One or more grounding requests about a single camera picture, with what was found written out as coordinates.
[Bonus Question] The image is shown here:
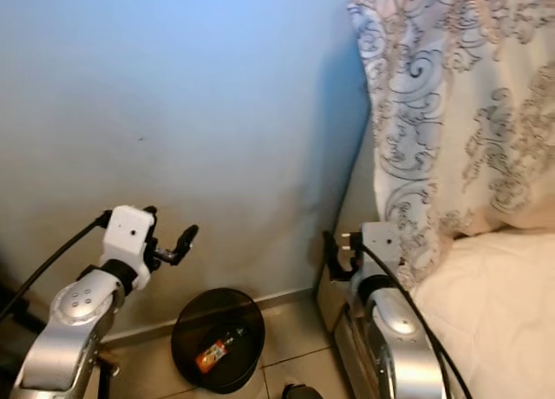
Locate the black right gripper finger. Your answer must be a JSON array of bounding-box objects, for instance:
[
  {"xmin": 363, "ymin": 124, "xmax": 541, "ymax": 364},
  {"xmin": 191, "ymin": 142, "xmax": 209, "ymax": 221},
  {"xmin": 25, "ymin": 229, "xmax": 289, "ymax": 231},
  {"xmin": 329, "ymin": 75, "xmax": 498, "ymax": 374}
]
[{"xmin": 322, "ymin": 231, "xmax": 341, "ymax": 283}]

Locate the grey bed headboard panel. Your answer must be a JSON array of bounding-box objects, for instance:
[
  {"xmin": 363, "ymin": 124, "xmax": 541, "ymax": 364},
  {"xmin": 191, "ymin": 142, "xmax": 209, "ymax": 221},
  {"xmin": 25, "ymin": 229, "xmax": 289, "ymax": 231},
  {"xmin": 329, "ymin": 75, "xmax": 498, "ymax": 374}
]
[{"xmin": 329, "ymin": 132, "xmax": 379, "ymax": 244}]

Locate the round black trash bin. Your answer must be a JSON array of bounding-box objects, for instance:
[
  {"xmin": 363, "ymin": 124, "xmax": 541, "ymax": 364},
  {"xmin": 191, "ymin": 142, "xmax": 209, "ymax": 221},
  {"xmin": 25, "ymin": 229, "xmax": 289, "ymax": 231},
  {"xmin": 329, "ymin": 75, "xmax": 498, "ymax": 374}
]
[{"xmin": 171, "ymin": 288, "xmax": 266, "ymax": 395}]

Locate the small bottle orange label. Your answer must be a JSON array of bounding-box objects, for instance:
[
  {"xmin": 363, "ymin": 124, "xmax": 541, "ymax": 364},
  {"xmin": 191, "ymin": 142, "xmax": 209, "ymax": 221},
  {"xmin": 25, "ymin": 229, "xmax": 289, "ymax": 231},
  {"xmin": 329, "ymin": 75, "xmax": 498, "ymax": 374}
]
[{"xmin": 194, "ymin": 327, "xmax": 243, "ymax": 375}]

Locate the bed with white quilted cover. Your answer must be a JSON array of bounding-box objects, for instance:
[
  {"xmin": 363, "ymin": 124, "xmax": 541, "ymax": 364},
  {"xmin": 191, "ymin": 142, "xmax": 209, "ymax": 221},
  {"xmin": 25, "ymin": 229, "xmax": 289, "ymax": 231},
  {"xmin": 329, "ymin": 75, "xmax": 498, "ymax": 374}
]
[{"xmin": 330, "ymin": 230, "xmax": 555, "ymax": 399}]

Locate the cream swirl patterned curtain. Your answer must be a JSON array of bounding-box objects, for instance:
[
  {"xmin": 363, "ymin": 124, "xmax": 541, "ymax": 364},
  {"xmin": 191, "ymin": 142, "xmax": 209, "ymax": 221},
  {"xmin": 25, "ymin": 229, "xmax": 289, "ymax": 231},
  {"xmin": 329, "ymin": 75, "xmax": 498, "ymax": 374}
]
[{"xmin": 347, "ymin": 0, "xmax": 555, "ymax": 289}]

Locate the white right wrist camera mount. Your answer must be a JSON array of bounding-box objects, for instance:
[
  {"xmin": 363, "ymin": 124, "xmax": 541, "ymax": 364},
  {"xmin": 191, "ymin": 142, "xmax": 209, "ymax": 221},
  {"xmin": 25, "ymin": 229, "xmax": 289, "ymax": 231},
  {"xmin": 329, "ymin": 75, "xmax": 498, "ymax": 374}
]
[{"xmin": 359, "ymin": 222, "xmax": 416, "ymax": 284}]

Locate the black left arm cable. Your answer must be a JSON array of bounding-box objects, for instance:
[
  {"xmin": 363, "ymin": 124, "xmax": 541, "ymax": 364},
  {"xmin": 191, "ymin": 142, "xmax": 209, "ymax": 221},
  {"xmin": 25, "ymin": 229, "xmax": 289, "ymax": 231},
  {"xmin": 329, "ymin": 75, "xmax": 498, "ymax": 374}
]
[{"xmin": 0, "ymin": 212, "xmax": 114, "ymax": 322}]

